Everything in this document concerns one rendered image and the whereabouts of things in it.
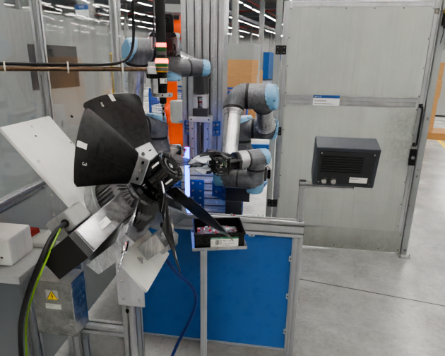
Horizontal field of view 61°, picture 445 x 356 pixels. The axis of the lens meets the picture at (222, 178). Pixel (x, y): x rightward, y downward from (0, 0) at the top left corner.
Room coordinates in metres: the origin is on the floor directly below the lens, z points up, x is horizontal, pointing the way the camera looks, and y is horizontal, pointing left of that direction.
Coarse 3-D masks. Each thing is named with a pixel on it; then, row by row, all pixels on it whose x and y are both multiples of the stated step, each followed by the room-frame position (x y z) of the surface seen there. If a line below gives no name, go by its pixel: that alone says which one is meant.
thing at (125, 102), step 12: (108, 96) 1.38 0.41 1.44; (120, 96) 1.41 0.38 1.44; (132, 96) 1.44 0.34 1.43; (96, 108) 1.32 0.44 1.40; (108, 108) 1.34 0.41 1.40; (120, 108) 1.36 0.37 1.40; (132, 108) 1.39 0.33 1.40; (108, 120) 1.32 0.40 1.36; (120, 120) 1.33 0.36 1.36; (132, 120) 1.35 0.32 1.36; (144, 120) 1.37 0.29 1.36; (120, 132) 1.30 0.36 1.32; (132, 132) 1.32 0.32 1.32; (144, 132) 1.33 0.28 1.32; (132, 144) 1.29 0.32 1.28
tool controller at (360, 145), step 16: (320, 144) 1.57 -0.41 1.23; (336, 144) 1.57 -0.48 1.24; (352, 144) 1.57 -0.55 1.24; (368, 144) 1.56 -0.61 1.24; (320, 160) 1.56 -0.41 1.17; (336, 160) 1.55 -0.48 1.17; (352, 160) 1.54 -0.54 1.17; (368, 160) 1.53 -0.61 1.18; (320, 176) 1.58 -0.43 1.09; (336, 176) 1.57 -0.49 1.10; (352, 176) 1.56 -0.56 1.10; (368, 176) 1.55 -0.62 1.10
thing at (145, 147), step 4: (144, 144) 1.31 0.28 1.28; (148, 144) 1.31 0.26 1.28; (136, 148) 1.29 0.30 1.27; (140, 148) 1.29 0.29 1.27; (144, 148) 1.30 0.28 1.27; (148, 148) 1.30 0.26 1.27; (152, 148) 1.31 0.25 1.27; (140, 152) 1.29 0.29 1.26; (144, 152) 1.29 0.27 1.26; (148, 152) 1.29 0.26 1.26; (152, 152) 1.30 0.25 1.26; (156, 152) 1.30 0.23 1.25; (144, 156) 1.28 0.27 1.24; (148, 156) 1.29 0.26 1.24; (152, 156) 1.29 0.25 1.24
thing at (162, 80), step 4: (160, 72) 1.33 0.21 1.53; (164, 72) 1.33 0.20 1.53; (160, 76) 1.33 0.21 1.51; (164, 76) 1.33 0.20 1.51; (160, 80) 1.33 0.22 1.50; (164, 80) 1.33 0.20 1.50; (160, 84) 1.33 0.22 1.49; (164, 84) 1.33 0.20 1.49; (160, 88) 1.33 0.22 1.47; (164, 88) 1.33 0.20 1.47; (160, 92) 1.33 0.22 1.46; (164, 92) 1.33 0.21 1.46; (160, 100) 1.33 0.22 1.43; (164, 100) 1.33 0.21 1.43
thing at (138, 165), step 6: (138, 156) 1.17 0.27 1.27; (138, 162) 1.17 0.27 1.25; (144, 162) 1.20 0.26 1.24; (138, 168) 1.18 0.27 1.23; (144, 168) 1.20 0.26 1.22; (132, 174) 1.15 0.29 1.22; (138, 174) 1.18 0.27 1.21; (144, 174) 1.20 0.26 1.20; (132, 180) 1.15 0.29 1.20; (138, 180) 1.18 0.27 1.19
